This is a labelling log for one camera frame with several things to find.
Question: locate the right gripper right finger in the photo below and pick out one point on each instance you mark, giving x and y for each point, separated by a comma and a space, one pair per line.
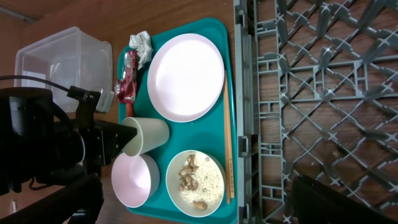
313, 202

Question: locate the white bowl with food scraps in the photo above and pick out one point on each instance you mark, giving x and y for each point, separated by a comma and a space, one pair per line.
196, 183

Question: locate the orange carrot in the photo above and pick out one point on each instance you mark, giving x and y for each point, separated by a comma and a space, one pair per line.
129, 110

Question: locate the wooden chopstick right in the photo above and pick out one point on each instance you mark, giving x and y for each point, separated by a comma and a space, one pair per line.
231, 171

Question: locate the wooden chopstick left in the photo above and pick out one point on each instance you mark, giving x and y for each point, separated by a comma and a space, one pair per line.
228, 194

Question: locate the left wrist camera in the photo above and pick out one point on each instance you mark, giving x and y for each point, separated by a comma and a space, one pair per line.
105, 101

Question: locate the clear plastic bin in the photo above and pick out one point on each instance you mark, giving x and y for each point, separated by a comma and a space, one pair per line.
68, 58

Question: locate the crumpled white tissue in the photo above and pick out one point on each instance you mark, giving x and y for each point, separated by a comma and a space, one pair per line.
141, 43

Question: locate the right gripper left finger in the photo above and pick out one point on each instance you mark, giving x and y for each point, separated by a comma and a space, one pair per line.
79, 202

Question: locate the teal serving tray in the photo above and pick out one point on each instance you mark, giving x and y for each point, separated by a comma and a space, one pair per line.
205, 134

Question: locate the pink bowl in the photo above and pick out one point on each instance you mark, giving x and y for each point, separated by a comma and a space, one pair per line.
134, 179

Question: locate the cream plastic cup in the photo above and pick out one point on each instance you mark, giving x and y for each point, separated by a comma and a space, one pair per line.
151, 133

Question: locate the red snack wrapper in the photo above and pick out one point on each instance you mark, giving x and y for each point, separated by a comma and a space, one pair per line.
125, 87

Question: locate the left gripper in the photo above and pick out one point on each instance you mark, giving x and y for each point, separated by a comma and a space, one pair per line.
103, 140

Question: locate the grey dishwasher rack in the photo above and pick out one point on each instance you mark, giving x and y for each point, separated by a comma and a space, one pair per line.
316, 95

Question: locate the large pink plate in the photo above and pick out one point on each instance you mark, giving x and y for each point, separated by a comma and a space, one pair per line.
185, 78

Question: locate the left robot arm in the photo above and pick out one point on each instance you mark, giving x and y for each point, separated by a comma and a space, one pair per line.
39, 141

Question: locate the wooden chopstick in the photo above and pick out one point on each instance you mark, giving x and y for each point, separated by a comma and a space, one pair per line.
228, 194
231, 171

